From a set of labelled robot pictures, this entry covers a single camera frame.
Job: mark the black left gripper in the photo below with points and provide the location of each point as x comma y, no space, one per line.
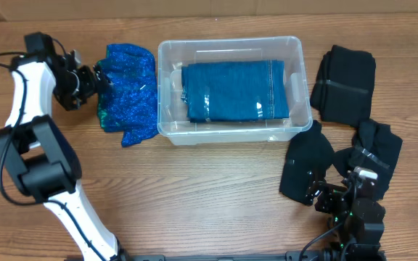
88,83

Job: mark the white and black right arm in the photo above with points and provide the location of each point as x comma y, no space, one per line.
356,223

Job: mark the blue denim jeans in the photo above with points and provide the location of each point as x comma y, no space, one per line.
234,91

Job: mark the blue sequin fabric garment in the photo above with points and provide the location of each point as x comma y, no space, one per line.
129,104

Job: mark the large folded black garment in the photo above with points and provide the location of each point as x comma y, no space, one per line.
344,86

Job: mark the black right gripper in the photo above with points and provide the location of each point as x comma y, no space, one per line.
329,194

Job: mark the small black garment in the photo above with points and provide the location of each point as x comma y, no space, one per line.
309,153

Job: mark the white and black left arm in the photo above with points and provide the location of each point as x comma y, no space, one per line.
35,154

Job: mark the clear plastic storage bin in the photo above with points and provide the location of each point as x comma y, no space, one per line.
172,120

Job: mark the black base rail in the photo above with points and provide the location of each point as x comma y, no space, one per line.
223,257

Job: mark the black garment with tape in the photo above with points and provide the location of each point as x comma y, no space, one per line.
373,147

